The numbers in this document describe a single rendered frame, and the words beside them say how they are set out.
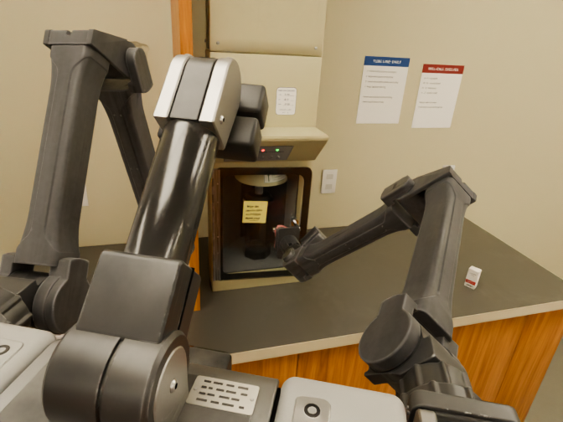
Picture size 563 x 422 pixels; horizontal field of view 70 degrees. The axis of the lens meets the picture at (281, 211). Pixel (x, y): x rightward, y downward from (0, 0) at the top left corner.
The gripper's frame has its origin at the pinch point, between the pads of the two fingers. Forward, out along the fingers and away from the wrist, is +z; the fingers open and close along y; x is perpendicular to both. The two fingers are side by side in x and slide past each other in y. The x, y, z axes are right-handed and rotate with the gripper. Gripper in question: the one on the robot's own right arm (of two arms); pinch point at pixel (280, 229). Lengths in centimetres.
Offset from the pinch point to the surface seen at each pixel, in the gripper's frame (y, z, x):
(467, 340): -40, -20, -67
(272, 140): 30.0, -4.4, 5.1
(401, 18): 64, 50, -61
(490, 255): -26, 9, -99
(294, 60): 50, 7, -3
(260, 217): 2.5, 4.6, 5.2
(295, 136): 31.0, -4.1, -1.4
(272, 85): 42.8, 7.0, 2.8
